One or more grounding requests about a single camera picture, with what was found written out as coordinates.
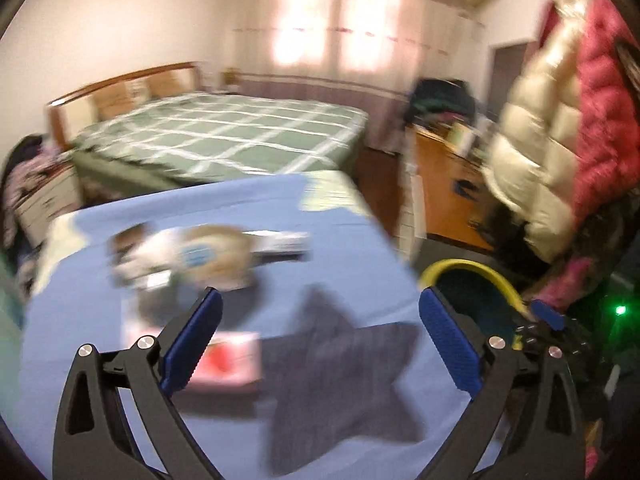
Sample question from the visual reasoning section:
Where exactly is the blue star blanket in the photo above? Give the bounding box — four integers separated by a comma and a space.
22, 170, 506, 480

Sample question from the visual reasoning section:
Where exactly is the white wrapper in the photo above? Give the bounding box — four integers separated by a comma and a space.
245, 230, 308, 261

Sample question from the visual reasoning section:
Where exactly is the floral garment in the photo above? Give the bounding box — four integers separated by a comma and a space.
5, 142, 68, 221

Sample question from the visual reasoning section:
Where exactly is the dark door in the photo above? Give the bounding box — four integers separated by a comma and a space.
490, 42, 531, 111

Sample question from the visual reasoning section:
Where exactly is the printed paper bowl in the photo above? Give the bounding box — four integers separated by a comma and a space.
170, 225, 256, 291

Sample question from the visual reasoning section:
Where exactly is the pink white curtain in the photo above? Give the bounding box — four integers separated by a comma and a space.
235, 0, 476, 151

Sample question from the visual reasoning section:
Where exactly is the pink bag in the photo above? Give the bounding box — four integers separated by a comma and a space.
540, 255, 601, 311

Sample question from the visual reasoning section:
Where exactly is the cream down jacket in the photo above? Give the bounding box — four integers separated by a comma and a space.
482, 0, 596, 263

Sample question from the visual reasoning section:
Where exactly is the brown pillow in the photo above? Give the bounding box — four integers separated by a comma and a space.
92, 85, 133, 121

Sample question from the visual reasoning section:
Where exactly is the wooden bed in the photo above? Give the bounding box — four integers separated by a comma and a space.
47, 61, 368, 196

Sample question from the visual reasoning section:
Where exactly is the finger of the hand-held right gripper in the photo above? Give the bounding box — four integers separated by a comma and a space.
515, 300, 591, 361

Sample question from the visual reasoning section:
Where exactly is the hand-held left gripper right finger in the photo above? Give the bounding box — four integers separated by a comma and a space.
419, 286, 586, 480

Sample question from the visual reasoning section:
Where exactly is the green plaid duvet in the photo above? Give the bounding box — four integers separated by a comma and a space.
70, 94, 368, 181

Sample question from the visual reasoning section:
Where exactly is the pink packet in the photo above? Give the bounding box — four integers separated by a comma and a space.
192, 331, 263, 393

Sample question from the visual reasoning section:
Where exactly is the wooden desk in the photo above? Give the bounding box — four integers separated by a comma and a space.
410, 125, 501, 253

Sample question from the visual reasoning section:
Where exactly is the small white box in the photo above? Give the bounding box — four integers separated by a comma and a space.
447, 121, 473, 156

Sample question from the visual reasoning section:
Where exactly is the white nightstand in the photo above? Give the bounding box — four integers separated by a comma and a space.
15, 165, 83, 241

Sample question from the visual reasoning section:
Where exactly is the yellow rimmed trash bin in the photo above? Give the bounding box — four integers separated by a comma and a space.
419, 258, 531, 341

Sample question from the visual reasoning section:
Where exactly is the dark jacket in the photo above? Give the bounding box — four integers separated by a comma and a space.
0, 134, 51, 261

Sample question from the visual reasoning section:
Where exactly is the pile of dark clothes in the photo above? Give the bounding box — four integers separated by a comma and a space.
405, 78, 481, 131

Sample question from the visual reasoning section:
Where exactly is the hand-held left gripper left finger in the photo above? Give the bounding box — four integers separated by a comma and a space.
52, 287, 223, 480

